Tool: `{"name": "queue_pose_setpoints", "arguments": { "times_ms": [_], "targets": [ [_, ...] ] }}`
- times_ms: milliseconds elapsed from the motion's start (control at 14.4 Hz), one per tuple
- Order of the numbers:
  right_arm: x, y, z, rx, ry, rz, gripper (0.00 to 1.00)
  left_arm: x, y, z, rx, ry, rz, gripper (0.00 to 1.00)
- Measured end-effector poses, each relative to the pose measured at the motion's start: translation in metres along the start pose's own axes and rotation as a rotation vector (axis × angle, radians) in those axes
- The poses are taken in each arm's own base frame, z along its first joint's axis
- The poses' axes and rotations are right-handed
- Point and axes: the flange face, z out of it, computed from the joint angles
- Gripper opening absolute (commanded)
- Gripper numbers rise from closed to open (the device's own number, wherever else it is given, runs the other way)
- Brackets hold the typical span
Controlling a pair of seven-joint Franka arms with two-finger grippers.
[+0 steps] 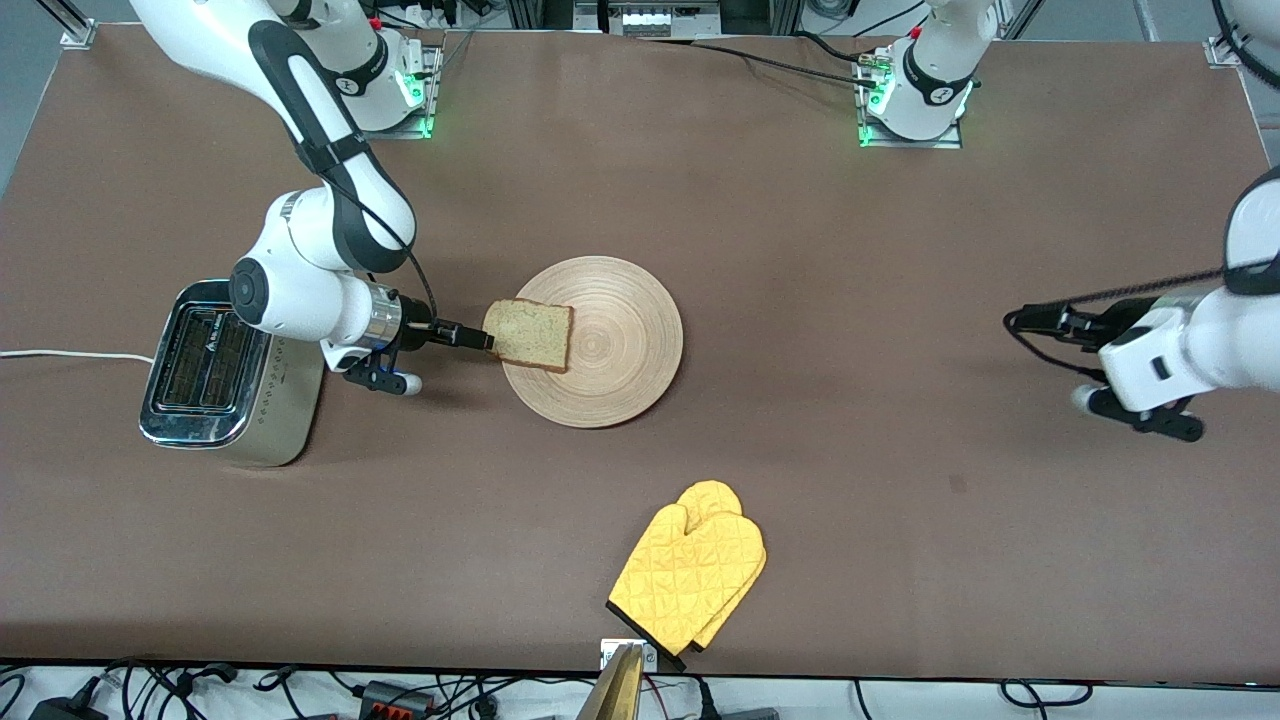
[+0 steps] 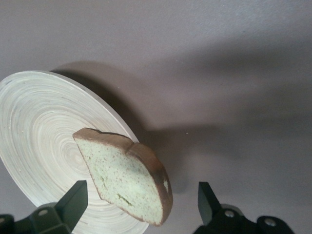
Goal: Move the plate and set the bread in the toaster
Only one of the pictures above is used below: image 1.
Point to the red and black connector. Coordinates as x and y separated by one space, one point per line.
395 700

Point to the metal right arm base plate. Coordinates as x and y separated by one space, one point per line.
432 95

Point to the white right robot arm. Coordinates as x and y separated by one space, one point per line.
300 300

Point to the black power adapter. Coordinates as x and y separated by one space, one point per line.
65 710

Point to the metal table corner bracket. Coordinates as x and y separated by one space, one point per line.
78 35
1224 50

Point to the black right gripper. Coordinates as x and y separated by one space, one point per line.
418 331

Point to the brown bread slice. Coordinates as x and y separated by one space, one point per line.
530 335

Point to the small grey box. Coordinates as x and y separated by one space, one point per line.
748 714

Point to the round wooden plate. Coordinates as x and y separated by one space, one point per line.
610 350

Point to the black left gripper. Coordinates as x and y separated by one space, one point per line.
1092 326

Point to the yellow quilted oven mitt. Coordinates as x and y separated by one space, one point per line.
685 580
712 495

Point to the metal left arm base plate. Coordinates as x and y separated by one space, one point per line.
910 143

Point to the silver two-slot toaster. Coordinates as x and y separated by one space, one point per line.
200 385

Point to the white power strip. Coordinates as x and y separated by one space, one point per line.
660 18

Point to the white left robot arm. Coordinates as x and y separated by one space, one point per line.
1250 330

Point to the small metal edge bracket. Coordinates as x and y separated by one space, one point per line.
608 655

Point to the tan tapered post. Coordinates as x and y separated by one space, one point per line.
615 695

